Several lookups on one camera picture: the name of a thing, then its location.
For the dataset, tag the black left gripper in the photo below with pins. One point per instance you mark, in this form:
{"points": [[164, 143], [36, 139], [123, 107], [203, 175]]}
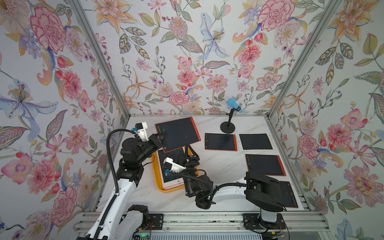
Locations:
{"points": [[155, 143]]}

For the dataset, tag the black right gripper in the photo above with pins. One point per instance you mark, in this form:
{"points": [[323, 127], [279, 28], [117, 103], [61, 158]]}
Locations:
{"points": [[196, 162]]}

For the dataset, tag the red writing tablet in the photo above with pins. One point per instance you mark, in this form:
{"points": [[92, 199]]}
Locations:
{"points": [[288, 196], [270, 165], [179, 133], [220, 142]]}

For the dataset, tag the white writing tablet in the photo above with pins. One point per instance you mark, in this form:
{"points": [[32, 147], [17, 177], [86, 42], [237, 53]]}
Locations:
{"points": [[255, 142]]}

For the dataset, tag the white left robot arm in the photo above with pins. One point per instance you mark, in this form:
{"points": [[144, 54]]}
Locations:
{"points": [[120, 186]]}

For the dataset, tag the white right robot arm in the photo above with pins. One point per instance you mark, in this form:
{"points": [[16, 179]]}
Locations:
{"points": [[260, 190]]}

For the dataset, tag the yellow plastic storage box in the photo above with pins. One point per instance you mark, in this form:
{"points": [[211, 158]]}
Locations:
{"points": [[157, 177]]}

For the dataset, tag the pink writing tablet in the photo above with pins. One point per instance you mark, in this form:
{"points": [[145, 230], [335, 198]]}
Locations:
{"points": [[178, 156]]}

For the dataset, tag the black microphone stand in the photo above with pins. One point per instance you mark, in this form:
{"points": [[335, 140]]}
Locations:
{"points": [[228, 127]]}

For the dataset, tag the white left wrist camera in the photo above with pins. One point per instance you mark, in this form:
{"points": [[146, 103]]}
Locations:
{"points": [[140, 130]]}

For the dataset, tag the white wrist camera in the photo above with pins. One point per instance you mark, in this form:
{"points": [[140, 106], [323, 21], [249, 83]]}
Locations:
{"points": [[171, 167], [140, 130]]}

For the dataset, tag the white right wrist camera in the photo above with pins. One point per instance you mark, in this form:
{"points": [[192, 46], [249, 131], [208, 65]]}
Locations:
{"points": [[171, 167]]}

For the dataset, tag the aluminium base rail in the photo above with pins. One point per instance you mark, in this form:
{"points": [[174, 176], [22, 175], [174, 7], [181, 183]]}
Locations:
{"points": [[289, 222]]}

